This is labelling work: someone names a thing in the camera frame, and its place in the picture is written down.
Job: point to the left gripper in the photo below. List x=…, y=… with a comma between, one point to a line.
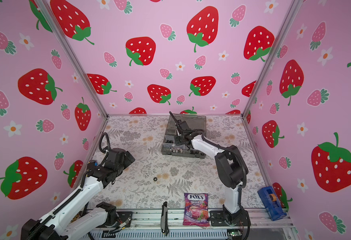
x=127, y=161

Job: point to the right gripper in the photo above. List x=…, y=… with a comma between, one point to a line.
x=176, y=140

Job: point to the grey plastic organizer box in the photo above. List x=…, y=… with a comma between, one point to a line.
x=194, y=122

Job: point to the silver wing nuts pile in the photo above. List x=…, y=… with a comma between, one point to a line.
x=177, y=149

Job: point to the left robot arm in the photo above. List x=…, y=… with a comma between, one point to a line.
x=59, y=223

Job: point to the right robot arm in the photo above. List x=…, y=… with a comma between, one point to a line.
x=231, y=168

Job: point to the hex key set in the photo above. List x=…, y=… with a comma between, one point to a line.
x=92, y=170

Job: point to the black utility knife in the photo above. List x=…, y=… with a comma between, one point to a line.
x=164, y=219

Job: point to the Fox's candy bag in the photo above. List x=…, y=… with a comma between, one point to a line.
x=196, y=210

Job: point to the blue tape dispenser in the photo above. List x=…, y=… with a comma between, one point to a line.
x=271, y=203

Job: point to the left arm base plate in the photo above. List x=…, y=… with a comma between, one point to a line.
x=115, y=220

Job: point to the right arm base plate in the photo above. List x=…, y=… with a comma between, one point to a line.
x=224, y=218

